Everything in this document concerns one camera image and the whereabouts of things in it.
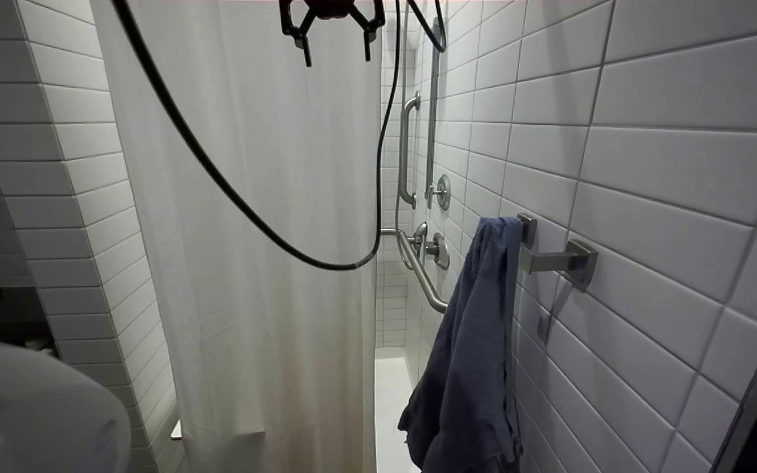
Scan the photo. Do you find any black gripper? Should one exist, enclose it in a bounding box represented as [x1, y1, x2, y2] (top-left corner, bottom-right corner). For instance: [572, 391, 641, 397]
[275, 0, 390, 69]

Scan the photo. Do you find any long sagging black cable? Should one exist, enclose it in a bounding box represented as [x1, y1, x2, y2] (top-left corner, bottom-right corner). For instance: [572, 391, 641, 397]
[110, 0, 404, 274]

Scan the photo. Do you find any white shower curtain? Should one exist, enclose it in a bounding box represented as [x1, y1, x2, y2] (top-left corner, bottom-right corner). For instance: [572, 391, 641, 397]
[86, 0, 399, 473]

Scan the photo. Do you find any chrome shower slide bar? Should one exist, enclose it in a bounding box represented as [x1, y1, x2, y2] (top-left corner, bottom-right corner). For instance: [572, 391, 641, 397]
[425, 43, 444, 210]

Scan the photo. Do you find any chrome horizontal grab bar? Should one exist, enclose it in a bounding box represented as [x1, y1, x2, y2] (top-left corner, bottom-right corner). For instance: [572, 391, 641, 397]
[394, 232, 453, 315]

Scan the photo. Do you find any blue hanging towel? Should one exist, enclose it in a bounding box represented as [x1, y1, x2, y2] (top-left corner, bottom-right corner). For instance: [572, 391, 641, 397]
[398, 217, 528, 473]

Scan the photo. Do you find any empty metal wall hook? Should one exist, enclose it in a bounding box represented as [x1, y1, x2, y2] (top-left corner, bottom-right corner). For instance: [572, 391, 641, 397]
[528, 238, 603, 294]

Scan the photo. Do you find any short looped black cable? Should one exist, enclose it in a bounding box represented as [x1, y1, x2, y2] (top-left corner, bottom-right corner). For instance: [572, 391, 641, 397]
[404, 0, 450, 52]

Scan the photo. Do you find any small chrome valve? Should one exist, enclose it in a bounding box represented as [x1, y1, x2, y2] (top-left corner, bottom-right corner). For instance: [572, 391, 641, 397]
[408, 219, 430, 259]

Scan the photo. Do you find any round chrome valve knob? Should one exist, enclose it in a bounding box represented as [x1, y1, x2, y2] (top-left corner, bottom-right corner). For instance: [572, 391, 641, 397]
[433, 172, 455, 213]

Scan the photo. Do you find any metal hook holding towel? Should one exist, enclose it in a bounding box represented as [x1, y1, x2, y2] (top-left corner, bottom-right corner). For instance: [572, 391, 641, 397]
[516, 213, 539, 249]

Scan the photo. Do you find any chrome vertical grab bar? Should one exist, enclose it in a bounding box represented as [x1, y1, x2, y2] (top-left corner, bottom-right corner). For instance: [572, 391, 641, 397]
[398, 92, 423, 210]

